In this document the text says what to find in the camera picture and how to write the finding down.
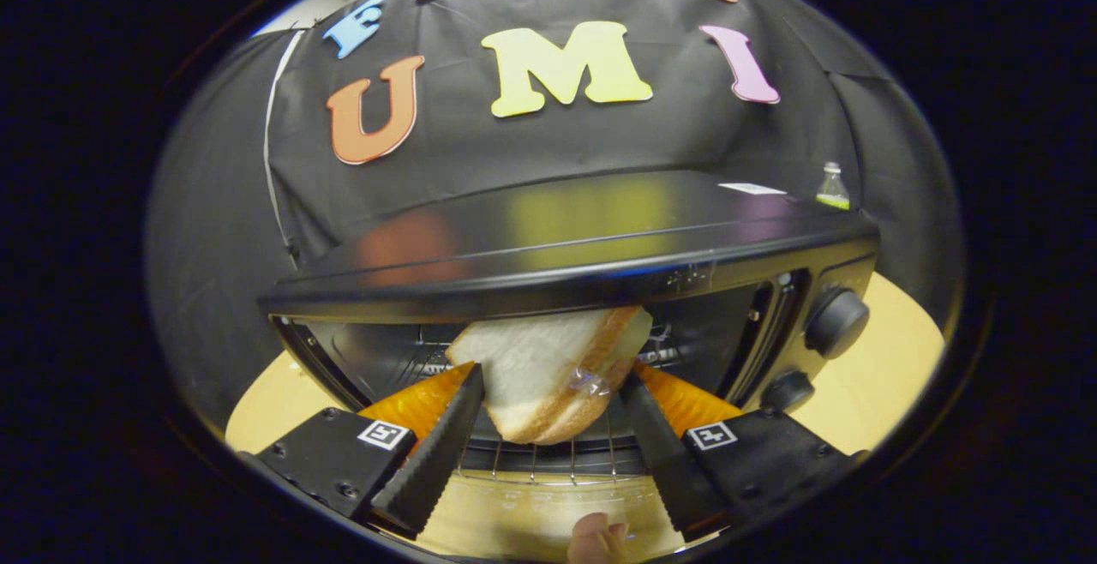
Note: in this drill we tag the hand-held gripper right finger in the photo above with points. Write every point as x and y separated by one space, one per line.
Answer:
664 452

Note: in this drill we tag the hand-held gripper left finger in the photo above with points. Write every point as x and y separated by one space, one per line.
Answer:
437 452

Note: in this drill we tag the toast sandwich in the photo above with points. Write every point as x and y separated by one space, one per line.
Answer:
540 367

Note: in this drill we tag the black toaster oven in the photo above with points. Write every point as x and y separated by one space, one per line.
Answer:
557 238

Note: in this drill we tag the green drink bottle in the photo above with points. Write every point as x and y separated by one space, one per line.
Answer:
832 191

